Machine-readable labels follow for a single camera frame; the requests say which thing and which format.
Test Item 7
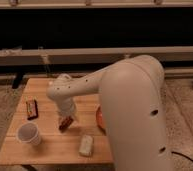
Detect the white paper cup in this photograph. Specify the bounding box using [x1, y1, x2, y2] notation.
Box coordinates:
[16, 122, 41, 146]

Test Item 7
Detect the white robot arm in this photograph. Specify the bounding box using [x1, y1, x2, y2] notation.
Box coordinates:
[47, 55, 173, 171]

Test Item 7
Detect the orange bowl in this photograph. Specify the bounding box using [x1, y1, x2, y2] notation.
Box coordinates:
[96, 106, 106, 132]

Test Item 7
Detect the wooden table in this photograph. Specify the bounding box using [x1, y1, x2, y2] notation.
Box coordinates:
[0, 78, 112, 165]

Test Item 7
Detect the white sponge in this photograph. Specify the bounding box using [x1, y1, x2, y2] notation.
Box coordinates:
[79, 135, 94, 157]

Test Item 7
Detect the dark candy bar wrapper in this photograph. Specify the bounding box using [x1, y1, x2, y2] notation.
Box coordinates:
[26, 99, 38, 120]

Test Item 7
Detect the black cable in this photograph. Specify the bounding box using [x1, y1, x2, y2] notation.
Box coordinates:
[171, 151, 193, 170]

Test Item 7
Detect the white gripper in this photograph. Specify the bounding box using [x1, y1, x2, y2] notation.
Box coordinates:
[57, 98, 78, 125]

